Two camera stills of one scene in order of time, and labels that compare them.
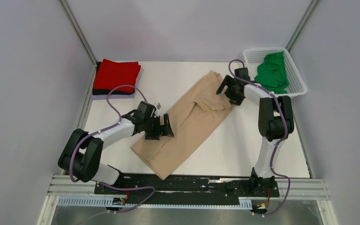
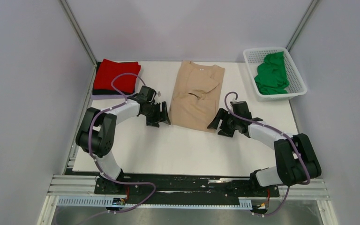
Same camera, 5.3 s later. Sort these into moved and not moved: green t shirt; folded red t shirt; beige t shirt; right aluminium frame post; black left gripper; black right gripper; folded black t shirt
Moved: black left gripper; beige t shirt; black right gripper
Not moved: folded black t shirt; green t shirt; folded red t shirt; right aluminium frame post
